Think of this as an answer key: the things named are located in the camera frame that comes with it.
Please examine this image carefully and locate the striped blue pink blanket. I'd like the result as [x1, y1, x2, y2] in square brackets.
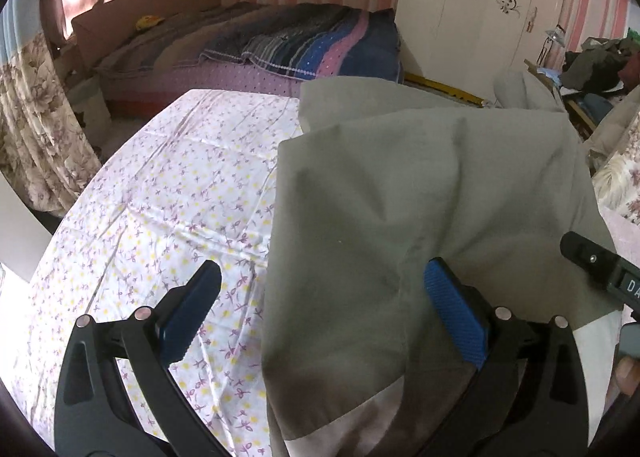
[200, 4, 405, 84]

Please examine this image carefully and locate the floral quilt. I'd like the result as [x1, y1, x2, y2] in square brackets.
[587, 86, 640, 228]

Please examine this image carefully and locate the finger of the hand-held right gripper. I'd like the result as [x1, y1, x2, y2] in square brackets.
[559, 231, 640, 310]

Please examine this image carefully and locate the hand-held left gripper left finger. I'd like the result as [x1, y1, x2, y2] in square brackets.
[54, 258, 232, 457]

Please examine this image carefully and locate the floral bed sheet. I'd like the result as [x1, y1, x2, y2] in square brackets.
[10, 87, 626, 457]

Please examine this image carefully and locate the dark sofa bed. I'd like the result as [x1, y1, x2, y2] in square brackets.
[70, 0, 223, 55]

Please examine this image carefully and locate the brown blanket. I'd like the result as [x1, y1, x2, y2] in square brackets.
[94, 4, 261, 79]

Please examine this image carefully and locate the purple dotted bed sheet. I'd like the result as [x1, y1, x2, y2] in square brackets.
[100, 60, 401, 110]

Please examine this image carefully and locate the grey and white jacket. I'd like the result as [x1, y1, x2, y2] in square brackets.
[260, 76, 622, 457]

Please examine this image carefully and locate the pile of dark clothes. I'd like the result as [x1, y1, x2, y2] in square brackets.
[561, 34, 640, 94]

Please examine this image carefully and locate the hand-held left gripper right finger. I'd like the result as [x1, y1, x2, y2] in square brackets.
[423, 256, 592, 457]

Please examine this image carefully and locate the white wardrobe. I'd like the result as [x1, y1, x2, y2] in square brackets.
[394, 0, 568, 103]

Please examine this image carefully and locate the yellow and black bar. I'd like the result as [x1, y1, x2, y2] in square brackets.
[404, 71, 484, 106]

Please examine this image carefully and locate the white board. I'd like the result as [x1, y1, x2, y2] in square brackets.
[0, 171, 54, 288]

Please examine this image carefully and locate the light grey cloth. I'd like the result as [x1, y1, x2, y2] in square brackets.
[493, 70, 568, 114]

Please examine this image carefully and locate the desk lamp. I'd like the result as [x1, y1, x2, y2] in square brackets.
[537, 23, 567, 68]

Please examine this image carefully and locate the blue floral curtain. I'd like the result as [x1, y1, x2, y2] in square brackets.
[0, 0, 103, 214]

